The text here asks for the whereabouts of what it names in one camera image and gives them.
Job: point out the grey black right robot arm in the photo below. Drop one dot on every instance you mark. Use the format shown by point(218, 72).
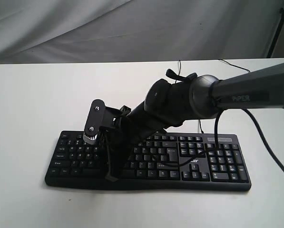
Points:
point(189, 98)

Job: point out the black tripod stand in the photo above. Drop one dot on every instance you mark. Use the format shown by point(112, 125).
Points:
point(276, 34)

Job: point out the white backdrop cloth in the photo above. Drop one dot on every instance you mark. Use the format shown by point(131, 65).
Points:
point(88, 31)

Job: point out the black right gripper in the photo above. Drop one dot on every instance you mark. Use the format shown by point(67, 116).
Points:
point(118, 131)

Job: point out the black acer keyboard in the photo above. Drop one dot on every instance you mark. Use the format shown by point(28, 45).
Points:
point(181, 161)

